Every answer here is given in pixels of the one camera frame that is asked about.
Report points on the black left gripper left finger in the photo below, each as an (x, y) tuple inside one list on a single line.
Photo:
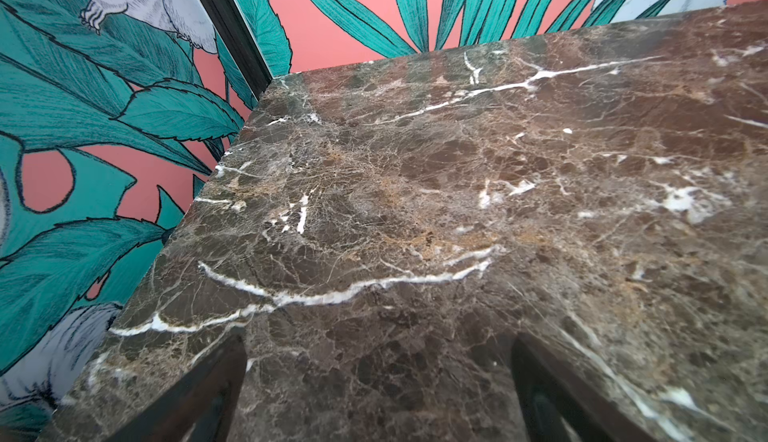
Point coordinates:
[(200, 406)]

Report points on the black left corner frame post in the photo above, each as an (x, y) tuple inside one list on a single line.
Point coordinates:
[(236, 35)]

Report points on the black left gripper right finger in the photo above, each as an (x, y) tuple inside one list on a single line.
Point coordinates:
[(554, 399)]

